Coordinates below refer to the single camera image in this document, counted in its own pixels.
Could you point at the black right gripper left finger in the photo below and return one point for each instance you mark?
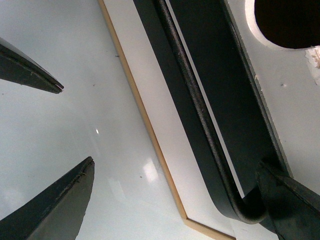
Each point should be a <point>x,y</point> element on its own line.
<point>57,213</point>

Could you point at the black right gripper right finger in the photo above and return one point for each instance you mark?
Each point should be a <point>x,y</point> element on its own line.
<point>293,208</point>

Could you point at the white front wooden drawer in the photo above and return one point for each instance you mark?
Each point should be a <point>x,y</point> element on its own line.
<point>290,90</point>

